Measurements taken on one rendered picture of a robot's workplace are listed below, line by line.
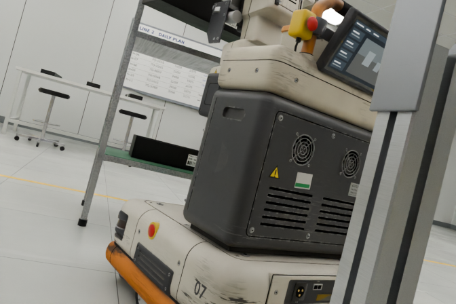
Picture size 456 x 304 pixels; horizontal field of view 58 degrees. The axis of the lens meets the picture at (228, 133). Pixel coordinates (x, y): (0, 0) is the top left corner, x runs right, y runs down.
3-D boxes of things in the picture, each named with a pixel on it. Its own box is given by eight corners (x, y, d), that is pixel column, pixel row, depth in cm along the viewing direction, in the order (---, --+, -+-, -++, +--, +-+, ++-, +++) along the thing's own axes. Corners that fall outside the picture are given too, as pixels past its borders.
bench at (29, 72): (10, 129, 543) (26, 71, 546) (144, 161, 598) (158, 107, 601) (-3, 132, 472) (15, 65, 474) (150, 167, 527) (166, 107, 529)
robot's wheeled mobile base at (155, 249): (372, 353, 125) (391, 273, 125) (202, 383, 87) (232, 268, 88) (239, 267, 179) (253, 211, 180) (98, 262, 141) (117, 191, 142)
